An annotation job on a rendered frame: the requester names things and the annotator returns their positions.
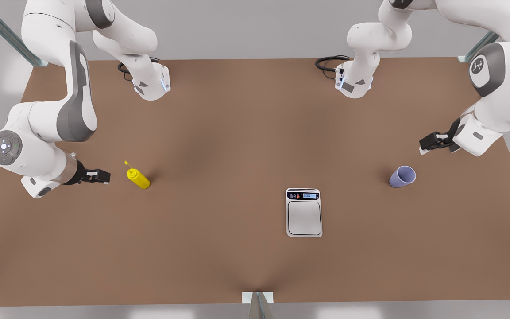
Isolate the yellow sauce bottle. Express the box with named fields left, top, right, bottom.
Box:
left=124, top=161, right=151, bottom=190

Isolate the black cable loop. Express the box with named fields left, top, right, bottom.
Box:
left=117, top=57, right=161, bottom=82
left=315, top=55, right=352, bottom=80

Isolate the silver frame post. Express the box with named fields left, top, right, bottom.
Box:
left=242, top=291, right=277, bottom=319
left=0, top=0, right=48, bottom=67
left=457, top=0, right=510, bottom=63

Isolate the silver kitchen scale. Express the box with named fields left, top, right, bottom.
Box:
left=286, top=188, right=323, bottom=238

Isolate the lavender cup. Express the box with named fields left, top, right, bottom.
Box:
left=389, top=166, right=417, bottom=188

